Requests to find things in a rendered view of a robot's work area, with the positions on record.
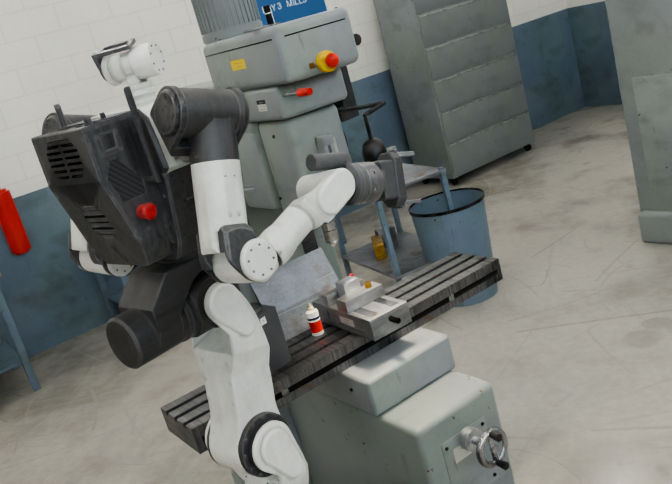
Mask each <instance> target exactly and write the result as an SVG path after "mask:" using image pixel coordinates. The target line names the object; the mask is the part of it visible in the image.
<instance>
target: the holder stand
mask: <svg viewBox="0 0 672 484"><path fill-rule="evenodd" d="M249 304H250V305H251V306H252V308H253V310H254V311H255V313H256V315H257V317H258V319H259V321H260V324H261V326H262V328H263V331H264V333H265V335H266V338H267V341H268V344H269V347H270V353H269V368H270V372H271V374H272V373H274V372H275V371H277V370H278V369H280V368H281V367H283V366H284V365H286V364H287V363H289V362H290V361H291V360H292V359H291V356H290V352H289V349H288V346H287V343H286V340H285V336H284V333H283V330H282V327H281V324H280V320H279V317H278V314H277V311H276V307H275V306H270V305H262V304H261V303H259V302H253V303H249Z"/></svg>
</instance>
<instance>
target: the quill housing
mask: <svg viewBox="0 0 672 484"><path fill-rule="evenodd" d="M259 131H260V134H261V138H262V141H263V144H264V148H265V151H266V154H267V158H268V161H269V164H270V168H271V171H272V175H273V178H274V181H275V185H276V188H277V191H278V195H279V199H280V201H281V205H282V208H283V211H285V209H286V208H287V207H288V206H289V205H290V204H291V203H292V202H293V201H294V200H296V199H299V198H298V196H297V193H296V186H297V183H298V181H299V179H300V178H301V177H303V176H305V175H310V174H314V173H319V172H323V171H324V170H320V171H309V170H308V169H307V166H306V158H307V156H308V155H309V154H319V152H318V148H317V145H316V141H315V137H317V136H320V135H323V134H330V133H332V136H333V139H334V146H335V150H336V152H348V153H349V151H348V147H347V144H346V140H345V136H344V132H343V129H342V125H341V121H340V117H339V114H338V110H337V108H336V106H335V105H334V104H329V105H326V106H323V107H320V108H318V109H315V110H312V111H309V112H306V113H304V114H301V115H298V116H295V117H292V118H289V119H286V120H276V121H263V122H260V124H259Z"/></svg>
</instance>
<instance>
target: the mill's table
mask: <svg viewBox="0 0 672 484"><path fill-rule="evenodd" d="M502 279H503V276H502V272H501V267H500V263H499V258H493V257H489V258H487V257H486V256H479V255H477V256H475V257H474V255H472V254H464V255H462V253H458V252H453V253H451V254H449V255H448V256H446V257H444V258H442V259H440V260H438V261H436V262H434V263H432V264H431V265H429V266H427V267H425V268H423V269H421V270H419V271H417V272H415V273H414V274H412V275H410V276H408V277H406V278H404V279H402V280H400V281H398V282H397V283H395V284H393V285H391V286H389V287H387V288H385V289H383V290H384V294H385V296H389V297H392V298H396V299H399V300H403V301H407V303H408V307H409V311H410V315H411V318H412V322H410V323H408V324H406V325H404V326H402V327H401V328H399V329H397V330H395V331H393V332H391V333H390V334H388V335H386V336H384V337H382V338H380V339H378V340H377V341H373V340H370V339H368V338H365V337H362V336H360V335H357V334H354V333H352V332H349V331H346V330H343V329H341V328H338V327H335V326H333V325H330V324H327V323H325V322H321V323H322V326H323V330H324V333H323V334H322V335H320V336H313V335H312V333H311V329H308V330H306V331H304V332H302V333H300V334H298V335H297V336H295V337H293V338H291V339H289V340H287V341H286V343H287V346H288V349H289V352H290V356H291V359H292V360H291V361H290V362H289V363H287V364H286V365H284V366H283V367H281V368H280V369H278V370H277V371H275V372H274V373H272V374H271V378H272V384H273V390H274V396H275V402H276V405H277V408H278V409H279V408H281V407H283V406H285V405H286V404H288V403H290V402H291V401H293V400H295V399H297V398H298V397H300V396H302V395H304V394H305V393H307V392H309V391H310V390H312V389H314V388H316V387H317V386H319V385H321V384H322V383H324V382H326V381H328V380H329V379H331V378H333V377H335V376H336V375H338V374H340V373H341V372H343V371H345V370H347V369H348V368H350V367H352V366H354V365H355V364H357V363H359V362H360V361H362V360H364V359H366V358H367V357H369V356H371V355H372V354H374V353H376V352H378V351H379V350H381V349H383V348H385V347H386V346H388V345H390V344H391V343H393V342H395V341H397V340H398V339H400V338H402V337H404V336H405V335H407V334H409V333H410V332H412V331H414V330H416V329H417V328H419V327H421V326H422V325H424V324H426V323H428V322H429V321H431V320H433V319H435V318H436V317H438V316H440V315H441V314H443V313H445V312H447V311H448V310H450V309H452V308H454V307H455V306H457V305H459V304H460V303H462V302H464V301H466V300H467V299H469V298H471V297H472V296H474V295H476V294H478V293H479V292H481V291H483V290H485V289H486V288H488V287H490V286H491V285H493V284H495V283H497V282H498V281H500V280H502ZM160 409H161V411H162V414H163V417H164V419H165V422H166V425H167V428H168V430H169V431H170V432H171V433H173V434H174V435H175V436H177V437H178V438H179V439H181V440H182V441H183V442H185V443H186V444H187V445H189V446H190V447H191V448H193V449H194V450H195V451H197V452H198V453H199V454H202V453H204V452H205V451H207V450H208V448H207V446H206V443H205V431H206V427H207V424H208V422H209V420H210V419H211V415H210V408H209V403H208V398H207V393H206V388H205V384H204V385H202V386H200V387H198V388H197V389H195V390H193V391H191V392H189V393H187V394H185V395H183V396H181V397H180V398H178V399H176V400H174V401H172V402H170V403H168V404H166V405H164V406H163V407H161V408H160Z"/></svg>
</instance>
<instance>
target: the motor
mask: <svg viewBox="0 0 672 484"><path fill-rule="evenodd" d="M191 3H192V6H193V10H194V13H195V16H196V19H197V23H198V26H199V29H200V32H201V35H203V37H202V39H203V43H204V44H205V45H208V44H211V43H215V42H218V41H222V40H225V39H229V38H232V37H236V36H239V35H242V34H244V33H243V31H246V30H250V29H253V28H257V27H261V26H263V24H262V21H260V19H261V17H260V14H259V10H258V7H257V3H256V0H191Z"/></svg>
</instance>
